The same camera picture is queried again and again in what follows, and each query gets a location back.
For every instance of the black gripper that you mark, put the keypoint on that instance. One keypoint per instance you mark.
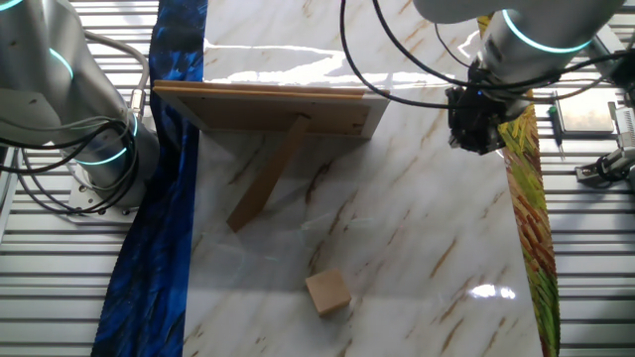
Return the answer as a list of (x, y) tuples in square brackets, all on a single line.
[(478, 106)]

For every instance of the light wooden cube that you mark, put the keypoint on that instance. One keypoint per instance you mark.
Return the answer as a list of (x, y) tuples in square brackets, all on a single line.
[(327, 292)]

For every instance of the yellow green painted mat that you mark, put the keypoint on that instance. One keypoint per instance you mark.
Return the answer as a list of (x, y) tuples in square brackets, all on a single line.
[(531, 208)]

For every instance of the white brown marble mat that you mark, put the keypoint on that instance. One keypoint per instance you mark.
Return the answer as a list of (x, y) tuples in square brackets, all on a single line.
[(397, 223)]

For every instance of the blue painted mat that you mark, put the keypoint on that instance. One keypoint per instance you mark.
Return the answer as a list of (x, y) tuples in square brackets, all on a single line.
[(149, 248)]

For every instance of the long silver camera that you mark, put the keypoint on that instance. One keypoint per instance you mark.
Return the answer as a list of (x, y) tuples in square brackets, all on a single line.
[(585, 111)]

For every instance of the wooden picture frame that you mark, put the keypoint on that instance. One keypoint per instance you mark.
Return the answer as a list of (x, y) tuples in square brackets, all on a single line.
[(278, 111)]

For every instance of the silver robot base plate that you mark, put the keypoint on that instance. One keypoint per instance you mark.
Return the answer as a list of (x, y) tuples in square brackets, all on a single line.
[(84, 203)]

